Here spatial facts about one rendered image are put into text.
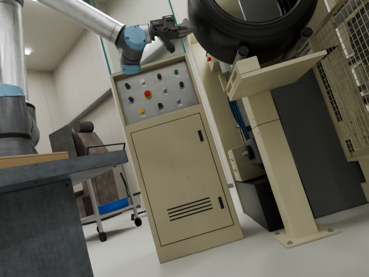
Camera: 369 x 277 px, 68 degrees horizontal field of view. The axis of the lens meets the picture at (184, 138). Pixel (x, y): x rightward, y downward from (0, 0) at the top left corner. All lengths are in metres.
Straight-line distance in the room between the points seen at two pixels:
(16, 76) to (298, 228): 1.44
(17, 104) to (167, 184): 1.08
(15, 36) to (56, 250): 0.83
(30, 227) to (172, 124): 1.18
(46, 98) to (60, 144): 3.96
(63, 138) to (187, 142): 5.94
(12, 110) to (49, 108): 10.21
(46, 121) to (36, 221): 10.14
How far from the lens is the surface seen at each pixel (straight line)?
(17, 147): 0.91
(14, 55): 1.26
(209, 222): 1.80
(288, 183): 1.54
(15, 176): 0.71
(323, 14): 1.77
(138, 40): 1.14
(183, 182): 1.77
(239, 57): 1.23
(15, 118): 0.95
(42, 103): 11.16
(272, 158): 1.52
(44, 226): 0.85
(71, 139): 7.27
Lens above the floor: 0.47
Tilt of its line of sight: 8 degrees up
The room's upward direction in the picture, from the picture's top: 17 degrees counter-clockwise
